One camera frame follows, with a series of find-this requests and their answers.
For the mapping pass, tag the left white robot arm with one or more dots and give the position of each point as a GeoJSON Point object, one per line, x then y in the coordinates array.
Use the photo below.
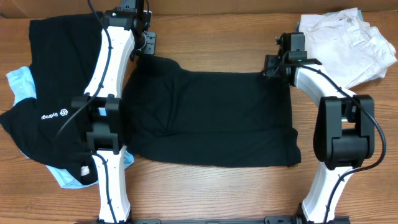
{"type": "Point", "coordinates": [98, 113]}

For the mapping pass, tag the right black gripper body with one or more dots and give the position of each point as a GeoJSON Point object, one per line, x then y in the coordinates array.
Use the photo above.
{"type": "Point", "coordinates": [275, 69]}

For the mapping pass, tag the white folded shirt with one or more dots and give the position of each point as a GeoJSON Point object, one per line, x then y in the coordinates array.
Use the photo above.
{"type": "Point", "coordinates": [352, 51]}

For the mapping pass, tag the black logo garment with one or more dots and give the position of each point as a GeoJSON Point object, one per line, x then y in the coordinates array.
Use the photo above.
{"type": "Point", "coordinates": [64, 53]}

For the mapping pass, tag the light blue garment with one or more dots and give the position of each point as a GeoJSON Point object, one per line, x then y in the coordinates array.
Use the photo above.
{"type": "Point", "coordinates": [22, 85]}

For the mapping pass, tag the black t-shirt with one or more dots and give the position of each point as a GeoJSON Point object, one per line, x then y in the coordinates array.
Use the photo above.
{"type": "Point", "coordinates": [209, 118]}

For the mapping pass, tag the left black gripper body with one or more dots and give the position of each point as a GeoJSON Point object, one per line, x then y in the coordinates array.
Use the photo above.
{"type": "Point", "coordinates": [150, 42]}

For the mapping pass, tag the cardboard back panel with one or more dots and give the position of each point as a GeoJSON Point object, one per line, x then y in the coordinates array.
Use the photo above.
{"type": "Point", "coordinates": [51, 8]}

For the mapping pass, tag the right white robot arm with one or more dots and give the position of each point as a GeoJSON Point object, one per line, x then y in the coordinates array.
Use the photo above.
{"type": "Point", "coordinates": [343, 137]}

